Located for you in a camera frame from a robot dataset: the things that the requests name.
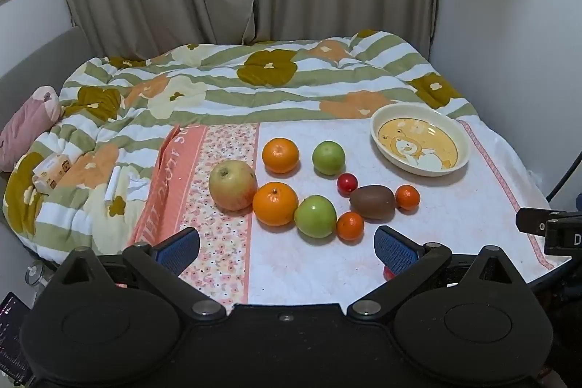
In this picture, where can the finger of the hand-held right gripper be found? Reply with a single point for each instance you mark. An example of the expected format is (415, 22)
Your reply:
(532, 222)

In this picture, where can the large yellow-red apple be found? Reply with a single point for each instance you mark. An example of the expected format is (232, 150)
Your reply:
(233, 185)

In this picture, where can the smartphone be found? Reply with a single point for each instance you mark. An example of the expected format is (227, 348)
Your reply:
(11, 333)

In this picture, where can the green apple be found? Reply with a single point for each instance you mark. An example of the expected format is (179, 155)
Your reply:
(328, 157)
(315, 216)

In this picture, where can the brown kiwi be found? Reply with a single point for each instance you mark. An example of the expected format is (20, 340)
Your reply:
(373, 201)

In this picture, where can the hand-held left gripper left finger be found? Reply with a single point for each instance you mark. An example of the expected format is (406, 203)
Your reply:
(179, 247)

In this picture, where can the small tangerine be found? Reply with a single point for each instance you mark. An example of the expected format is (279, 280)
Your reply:
(407, 197)
(350, 226)

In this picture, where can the cream bowl with bear print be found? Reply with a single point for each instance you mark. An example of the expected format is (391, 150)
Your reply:
(420, 142)

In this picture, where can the tissue packet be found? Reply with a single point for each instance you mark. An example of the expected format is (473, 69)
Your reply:
(51, 172)

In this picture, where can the green striped floral blanket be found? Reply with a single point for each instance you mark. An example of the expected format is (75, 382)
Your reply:
(218, 92)

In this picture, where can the pink plush pillow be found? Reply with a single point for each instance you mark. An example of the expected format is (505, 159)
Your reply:
(25, 129)

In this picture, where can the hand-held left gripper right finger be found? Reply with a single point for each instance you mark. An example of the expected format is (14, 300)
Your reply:
(395, 251)

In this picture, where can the white tube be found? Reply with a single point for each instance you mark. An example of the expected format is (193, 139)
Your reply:
(112, 185)

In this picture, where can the grey padded headboard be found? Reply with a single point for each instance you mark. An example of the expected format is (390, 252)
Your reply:
(41, 60)

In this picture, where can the large orange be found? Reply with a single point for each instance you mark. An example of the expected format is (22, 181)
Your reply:
(280, 155)
(275, 205)

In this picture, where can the red cherry tomato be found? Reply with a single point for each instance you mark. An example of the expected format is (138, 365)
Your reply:
(347, 183)
(388, 274)

